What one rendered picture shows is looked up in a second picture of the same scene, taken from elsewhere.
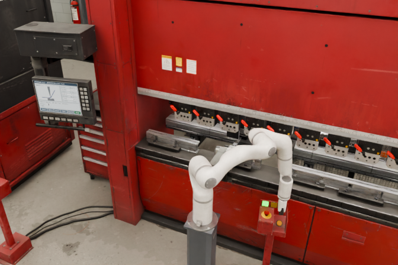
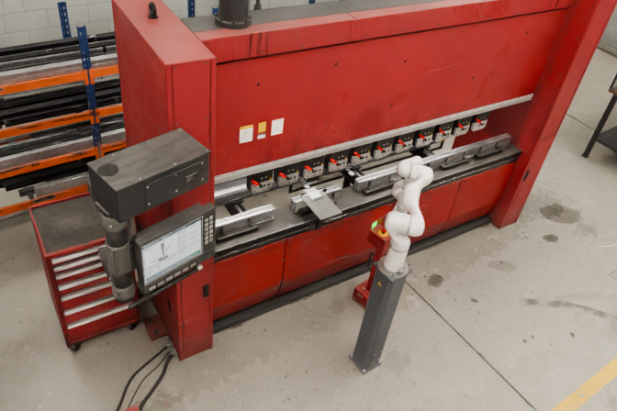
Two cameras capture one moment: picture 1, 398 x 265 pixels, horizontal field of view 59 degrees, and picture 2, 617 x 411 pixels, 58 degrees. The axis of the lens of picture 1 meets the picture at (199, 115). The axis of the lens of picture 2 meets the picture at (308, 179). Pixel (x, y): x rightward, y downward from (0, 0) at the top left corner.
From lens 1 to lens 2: 274 cm
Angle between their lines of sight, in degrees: 50
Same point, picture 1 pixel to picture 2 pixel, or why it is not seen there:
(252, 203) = (342, 234)
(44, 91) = (154, 253)
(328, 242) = not seen: hidden behind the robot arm
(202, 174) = (419, 225)
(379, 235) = (435, 196)
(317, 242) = not seen: hidden behind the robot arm
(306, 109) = (385, 122)
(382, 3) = (446, 16)
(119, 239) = (218, 372)
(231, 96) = (319, 139)
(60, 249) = not seen: outside the picture
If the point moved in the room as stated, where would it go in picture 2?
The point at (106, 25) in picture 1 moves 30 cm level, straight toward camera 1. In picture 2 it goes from (200, 121) to (254, 138)
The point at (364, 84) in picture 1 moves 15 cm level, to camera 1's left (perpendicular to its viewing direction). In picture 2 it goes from (428, 83) to (418, 91)
